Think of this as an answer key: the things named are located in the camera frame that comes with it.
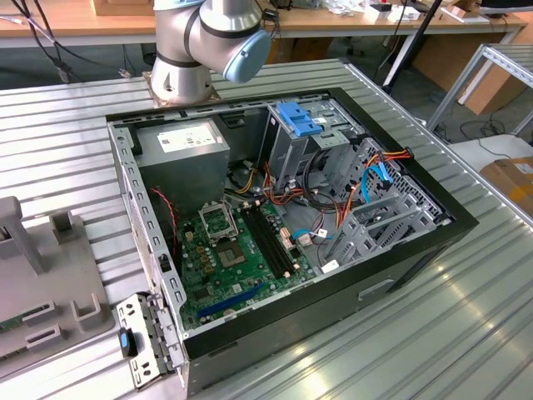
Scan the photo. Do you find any black open PC case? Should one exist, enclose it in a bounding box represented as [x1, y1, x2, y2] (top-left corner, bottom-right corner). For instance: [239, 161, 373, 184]
[103, 86, 480, 397]

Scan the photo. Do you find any tripod stand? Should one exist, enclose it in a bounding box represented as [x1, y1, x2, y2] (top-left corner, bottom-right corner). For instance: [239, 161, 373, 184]
[382, 0, 443, 88]

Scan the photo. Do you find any blue expansion slot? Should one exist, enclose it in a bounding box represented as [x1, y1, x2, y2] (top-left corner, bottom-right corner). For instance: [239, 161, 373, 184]
[196, 282, 266, 320]

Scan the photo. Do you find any CPU socket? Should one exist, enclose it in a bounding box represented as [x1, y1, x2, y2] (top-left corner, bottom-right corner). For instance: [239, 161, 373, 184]
[215, 241, 249, 271]

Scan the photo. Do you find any aluminium frame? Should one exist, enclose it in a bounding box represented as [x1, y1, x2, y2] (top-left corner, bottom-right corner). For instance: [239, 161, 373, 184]
[426, 43, 533, 134]

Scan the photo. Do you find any metal disk bay cage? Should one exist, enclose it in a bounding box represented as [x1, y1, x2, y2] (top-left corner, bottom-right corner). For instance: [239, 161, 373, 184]
[322, 191, 442, 274]

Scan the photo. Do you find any metal socket cover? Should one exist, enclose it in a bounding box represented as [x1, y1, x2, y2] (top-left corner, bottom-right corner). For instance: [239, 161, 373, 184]
[197, 202, 241, 244]

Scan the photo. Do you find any metal optical drive cage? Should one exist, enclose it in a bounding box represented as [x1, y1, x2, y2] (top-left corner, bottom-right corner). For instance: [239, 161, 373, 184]
[266, 97, 367, 188]

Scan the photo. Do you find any large cardboard box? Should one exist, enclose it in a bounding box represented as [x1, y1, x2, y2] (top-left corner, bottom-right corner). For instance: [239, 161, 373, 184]
[411, 35, 520, 116]

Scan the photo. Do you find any metal hinged rear bracket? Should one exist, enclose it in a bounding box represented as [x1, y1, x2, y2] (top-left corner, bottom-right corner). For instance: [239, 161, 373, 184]
[116, 291, 187, 391]

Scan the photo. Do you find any small cardboard box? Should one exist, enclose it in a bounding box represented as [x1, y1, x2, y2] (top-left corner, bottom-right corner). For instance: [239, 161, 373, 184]
[478, 157, 533, 218]

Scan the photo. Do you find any green motherboard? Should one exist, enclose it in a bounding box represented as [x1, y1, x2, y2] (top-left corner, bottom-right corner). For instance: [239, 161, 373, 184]
[177, 199, 316, 330]

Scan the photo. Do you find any grey parts rack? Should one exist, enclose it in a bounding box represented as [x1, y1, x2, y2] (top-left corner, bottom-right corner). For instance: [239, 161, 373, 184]
[0, 195, 117, 376]

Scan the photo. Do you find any red black twisted wire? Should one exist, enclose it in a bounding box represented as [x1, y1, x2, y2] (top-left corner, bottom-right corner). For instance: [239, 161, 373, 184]
[149, 187, 180, 256]

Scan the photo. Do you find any wooden desk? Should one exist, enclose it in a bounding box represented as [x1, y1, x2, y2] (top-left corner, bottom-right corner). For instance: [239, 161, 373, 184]
[0, 0, 528, 49]

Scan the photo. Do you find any black RAM slot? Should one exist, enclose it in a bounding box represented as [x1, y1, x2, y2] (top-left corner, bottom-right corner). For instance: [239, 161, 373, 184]
[248, 203, 291, 278]
[254, 202, 297, 274]
[260, 201, 302, 271]
[242, 204, 286, 280]

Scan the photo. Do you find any black blue bracket latch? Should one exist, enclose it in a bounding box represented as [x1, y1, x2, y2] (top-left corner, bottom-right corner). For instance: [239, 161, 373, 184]
[117, 327, 141, 358]

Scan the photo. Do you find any green RAM stick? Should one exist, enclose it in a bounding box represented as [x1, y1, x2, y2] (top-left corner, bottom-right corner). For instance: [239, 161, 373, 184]
[0, 306, 47, 333]

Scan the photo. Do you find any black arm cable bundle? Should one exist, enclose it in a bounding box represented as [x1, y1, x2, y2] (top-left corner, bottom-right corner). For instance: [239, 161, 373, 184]
[7, 0, 134, 83]

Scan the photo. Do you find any blue plastic drive latch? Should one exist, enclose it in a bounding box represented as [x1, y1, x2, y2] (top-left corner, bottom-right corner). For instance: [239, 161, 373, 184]
[276, 101, 326, 138]

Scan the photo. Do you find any black round fan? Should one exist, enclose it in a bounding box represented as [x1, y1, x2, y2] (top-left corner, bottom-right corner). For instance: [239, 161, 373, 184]
[227, 161, 262, 197]

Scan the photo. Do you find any grey power supply unit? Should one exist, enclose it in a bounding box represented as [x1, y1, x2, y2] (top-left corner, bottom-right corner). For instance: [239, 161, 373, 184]
[133, 117, 232, 218]

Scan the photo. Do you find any multicolour disk power wire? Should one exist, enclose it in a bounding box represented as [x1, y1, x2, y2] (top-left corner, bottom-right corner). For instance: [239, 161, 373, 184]
[332, 146, 414, 230]

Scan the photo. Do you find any power supply wire bundle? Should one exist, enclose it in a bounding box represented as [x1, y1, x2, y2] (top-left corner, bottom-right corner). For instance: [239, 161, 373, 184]
[224, 160, 307, 209]

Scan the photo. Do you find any blue data wire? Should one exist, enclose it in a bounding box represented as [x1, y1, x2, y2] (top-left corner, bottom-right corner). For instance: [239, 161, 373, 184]
[361, 162, 395, 206]

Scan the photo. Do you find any brown box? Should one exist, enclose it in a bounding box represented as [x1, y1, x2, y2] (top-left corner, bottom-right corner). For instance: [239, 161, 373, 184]
[94, 0, 156, 17]

